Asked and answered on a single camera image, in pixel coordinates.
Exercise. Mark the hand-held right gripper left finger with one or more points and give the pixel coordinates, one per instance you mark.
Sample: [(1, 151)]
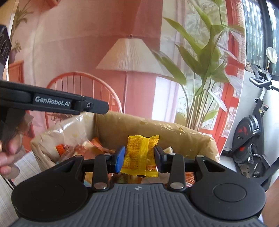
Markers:
[(121, 160)]

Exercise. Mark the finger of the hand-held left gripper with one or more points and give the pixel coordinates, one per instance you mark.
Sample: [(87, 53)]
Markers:
[(96, 107)]

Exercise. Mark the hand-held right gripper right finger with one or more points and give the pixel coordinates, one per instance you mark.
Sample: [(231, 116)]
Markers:
[(158, 160)]

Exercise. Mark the yellow snack packet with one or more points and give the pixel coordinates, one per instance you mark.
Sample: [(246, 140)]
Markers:
[(139, 155)]

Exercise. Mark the orange chip bag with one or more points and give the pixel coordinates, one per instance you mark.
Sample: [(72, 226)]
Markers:
[(102, 148)]

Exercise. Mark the cardboard box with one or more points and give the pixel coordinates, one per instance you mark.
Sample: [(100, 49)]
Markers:
[(135, 125)]

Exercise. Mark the person's left hand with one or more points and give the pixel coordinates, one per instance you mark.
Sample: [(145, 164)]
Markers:
[(11, 150)]

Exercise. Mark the pale snack packet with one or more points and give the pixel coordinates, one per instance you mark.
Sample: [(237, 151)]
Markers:
[(168, 150)]

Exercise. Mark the clear plastic snack bag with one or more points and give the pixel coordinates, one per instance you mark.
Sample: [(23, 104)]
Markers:
[(69, 135)]

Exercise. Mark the black exercise bike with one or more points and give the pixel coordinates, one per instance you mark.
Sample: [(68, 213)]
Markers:
[(248, 135)]

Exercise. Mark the white bag on stick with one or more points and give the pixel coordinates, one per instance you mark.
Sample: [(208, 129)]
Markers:
[(271, 54)]

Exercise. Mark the dark framed window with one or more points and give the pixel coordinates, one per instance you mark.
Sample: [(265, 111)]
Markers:
[(259, 32)]

